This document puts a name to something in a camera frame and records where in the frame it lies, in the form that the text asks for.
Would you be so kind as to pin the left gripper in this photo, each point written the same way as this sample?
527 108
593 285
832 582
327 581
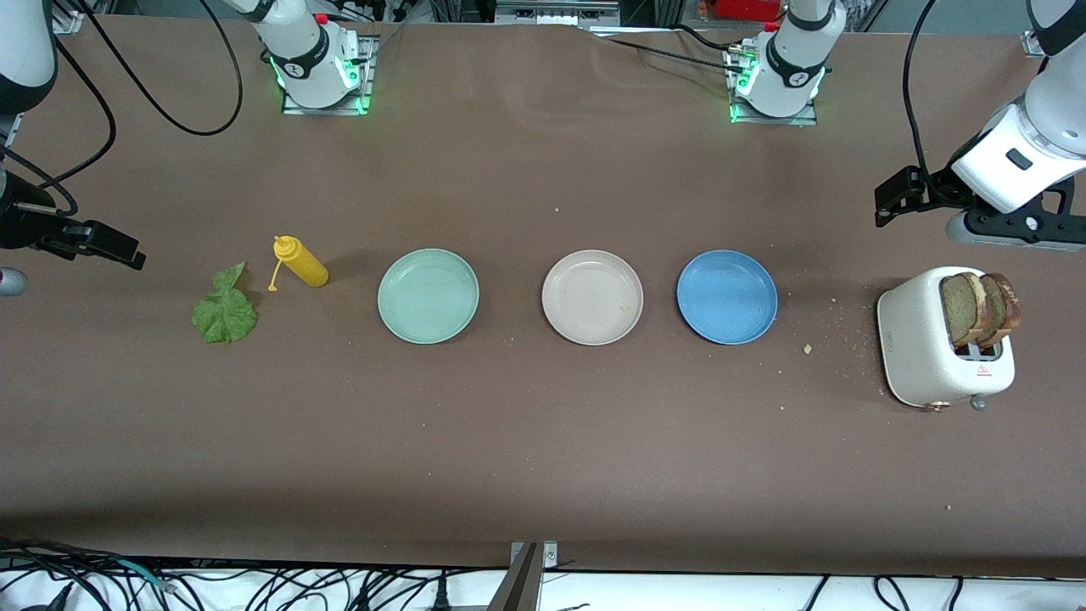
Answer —
936 188

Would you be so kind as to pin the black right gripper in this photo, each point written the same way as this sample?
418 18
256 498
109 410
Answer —
19 227

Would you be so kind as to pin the light crust bread slice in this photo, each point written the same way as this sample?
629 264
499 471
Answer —
959 305

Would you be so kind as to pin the green lettuce leaf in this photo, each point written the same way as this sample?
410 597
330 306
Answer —
225 314

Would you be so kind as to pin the dark crust bread slice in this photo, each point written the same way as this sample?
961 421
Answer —
1010 305

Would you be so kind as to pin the yellow mustard squeeze bottle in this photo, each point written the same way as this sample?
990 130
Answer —
304 265

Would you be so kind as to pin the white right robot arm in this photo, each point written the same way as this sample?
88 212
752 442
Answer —
310 55

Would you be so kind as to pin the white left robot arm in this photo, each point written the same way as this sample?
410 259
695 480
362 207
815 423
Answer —
793 64

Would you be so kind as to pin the blue plate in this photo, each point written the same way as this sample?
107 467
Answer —
727 297

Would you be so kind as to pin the pale green plate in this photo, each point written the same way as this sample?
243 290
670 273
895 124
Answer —
428 297

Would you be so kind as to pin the beige plate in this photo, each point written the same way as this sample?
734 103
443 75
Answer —
592 297

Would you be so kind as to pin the white toaster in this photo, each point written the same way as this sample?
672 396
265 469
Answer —
912 339

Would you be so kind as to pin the red box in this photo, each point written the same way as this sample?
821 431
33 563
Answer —
751 8

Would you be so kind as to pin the black power plug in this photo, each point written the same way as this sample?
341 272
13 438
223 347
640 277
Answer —
441 598

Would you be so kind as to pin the grey aluminium beam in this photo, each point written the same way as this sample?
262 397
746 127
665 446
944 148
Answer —
517 590

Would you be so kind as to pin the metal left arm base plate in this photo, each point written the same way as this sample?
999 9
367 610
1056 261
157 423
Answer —
772 120

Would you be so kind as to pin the metal table corner bracket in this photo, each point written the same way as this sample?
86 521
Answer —
1029 47
68 21

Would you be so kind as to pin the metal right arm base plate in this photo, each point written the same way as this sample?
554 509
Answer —
370 85

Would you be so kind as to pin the silver aluminium frame rail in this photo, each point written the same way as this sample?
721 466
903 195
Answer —
551 13

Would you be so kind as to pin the small metal bracket plate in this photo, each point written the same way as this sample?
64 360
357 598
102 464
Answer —
550 556

